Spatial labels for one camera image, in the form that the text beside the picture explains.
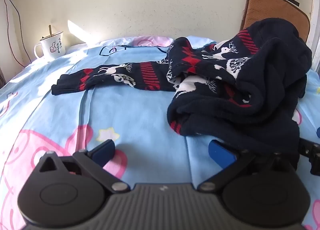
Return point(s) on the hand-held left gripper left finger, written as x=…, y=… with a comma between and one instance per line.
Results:
x=105, y=153

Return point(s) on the brown seat cushion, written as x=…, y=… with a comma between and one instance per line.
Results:
x=270, y=7

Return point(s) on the white enamel mug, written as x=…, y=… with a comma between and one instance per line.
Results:
x=53, y=47

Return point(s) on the white window frame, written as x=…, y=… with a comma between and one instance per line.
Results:
x=315, y=19

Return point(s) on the wooden spoon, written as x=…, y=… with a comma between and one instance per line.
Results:
x=50, y=31

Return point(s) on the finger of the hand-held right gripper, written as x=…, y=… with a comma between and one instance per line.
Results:
x=310, y=152

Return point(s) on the blue cartoon print bedsheet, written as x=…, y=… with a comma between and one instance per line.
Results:
x=137, y=119

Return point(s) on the dark reindeer pattern sweater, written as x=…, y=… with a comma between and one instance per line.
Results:
x=250, y=94

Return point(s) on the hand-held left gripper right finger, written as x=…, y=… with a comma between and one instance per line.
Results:
x=220, y=154

